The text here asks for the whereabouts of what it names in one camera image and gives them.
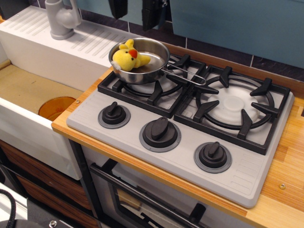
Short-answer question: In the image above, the wooden drawer front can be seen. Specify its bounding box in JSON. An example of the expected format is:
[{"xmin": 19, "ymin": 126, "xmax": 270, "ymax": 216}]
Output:
[{"xmin": 0, "ymin": 141, "xmax": 101, "ymax": 228}]

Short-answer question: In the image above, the grey toy faucet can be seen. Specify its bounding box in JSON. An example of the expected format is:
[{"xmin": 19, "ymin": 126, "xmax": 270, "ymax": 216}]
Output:
[{"xmin": 45, "ymin": 0, "xmax": 82, "ymax": 40}]

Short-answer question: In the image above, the black middle stove knob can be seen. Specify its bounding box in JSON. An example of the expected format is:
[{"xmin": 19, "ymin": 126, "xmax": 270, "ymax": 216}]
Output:
[{"xmin": 139, "ymin": 116, "xmax": 181, "ymax": 153}]

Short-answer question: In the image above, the yellow stuffed duck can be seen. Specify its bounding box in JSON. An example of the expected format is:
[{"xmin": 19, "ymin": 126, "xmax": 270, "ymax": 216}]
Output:
[{"xmin": 111, "ymin": 39, "xmax": 151, "ymax": 72}]

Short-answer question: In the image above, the oven door with handle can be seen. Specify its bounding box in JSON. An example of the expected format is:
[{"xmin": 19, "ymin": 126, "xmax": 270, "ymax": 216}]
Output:
[{"xmin": 89, "ymin": 159, "xmax": 242, "ymax": 228}]

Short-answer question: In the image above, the black burner grate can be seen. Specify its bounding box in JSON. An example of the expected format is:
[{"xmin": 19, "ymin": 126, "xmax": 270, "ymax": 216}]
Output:
[
  {"xmin": 97, "ymin": 54, "xmax": 207, "ymax": 118},
  {"xmin": 174, "ymin": 66, "xmax": 294, "ymax": 155}
]

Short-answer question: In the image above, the black right stove knob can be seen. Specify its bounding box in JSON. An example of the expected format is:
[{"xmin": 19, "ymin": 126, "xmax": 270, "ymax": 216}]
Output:
[{"xmin": 194, "ymin": 142, "xmax": 232, "ymax": 174}]

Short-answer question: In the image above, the white toy sink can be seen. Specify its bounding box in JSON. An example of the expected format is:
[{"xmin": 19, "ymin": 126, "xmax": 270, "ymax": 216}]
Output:
[{"xmin": 0, "ymin": 6, "xmax": 134, "ymax": 180}]

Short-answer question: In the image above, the black left stove knob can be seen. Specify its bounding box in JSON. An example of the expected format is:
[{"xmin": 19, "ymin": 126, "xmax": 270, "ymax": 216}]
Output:
[{"xmin": 98, "ymin": 102, "xmax": 131, "ymax": 129}]

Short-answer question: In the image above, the black braided cable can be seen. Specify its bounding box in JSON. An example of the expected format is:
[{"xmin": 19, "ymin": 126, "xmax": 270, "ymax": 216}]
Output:
[{"xmin": 0, "ymin": 189, "xmax": 17, "ymax": 228}]

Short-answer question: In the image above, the stainless steel pan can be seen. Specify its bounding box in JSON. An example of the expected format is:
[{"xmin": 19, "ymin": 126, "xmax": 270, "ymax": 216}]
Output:
[{"xmin": 108, "ymin": 38, "xmax": 206, "ymax": 86}]

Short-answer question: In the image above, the black left burner grate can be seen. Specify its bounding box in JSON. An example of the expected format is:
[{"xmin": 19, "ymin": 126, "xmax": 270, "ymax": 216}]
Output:
[{"xmin": 97, "ymin": 54, "xmax": 207, "ymax": 118}]

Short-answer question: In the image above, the black stove knob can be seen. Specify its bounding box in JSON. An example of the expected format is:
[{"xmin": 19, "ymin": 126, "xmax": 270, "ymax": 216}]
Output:
[
  {"xmin": 194, "ymin": 142, "xmax": 232, "ymax": 174},
  {"xmin": 139, "ymin": 116, "xmax": 181, "ymax": 153},
  {"xmin": 98, "ymin": 102, "xmax": 131, "ymax": 129}
]

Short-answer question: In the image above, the grey toy stove top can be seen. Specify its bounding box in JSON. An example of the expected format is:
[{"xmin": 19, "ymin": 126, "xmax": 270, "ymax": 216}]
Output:
[{"xmin": 66, "ymin": 44, "xmax": 295, "ymax": 209}]

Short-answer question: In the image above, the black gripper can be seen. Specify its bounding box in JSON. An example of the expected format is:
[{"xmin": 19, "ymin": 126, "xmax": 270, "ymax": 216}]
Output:
[{"xmin": 108, "ymin": 0, "xmax": 168, "ymax": 31}]

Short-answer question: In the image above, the black right burner grate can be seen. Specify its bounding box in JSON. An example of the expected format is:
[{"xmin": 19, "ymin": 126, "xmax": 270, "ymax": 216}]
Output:
[{"xmin": 174, "ymin": 66, "xmax": 294, "ymax": 155}]

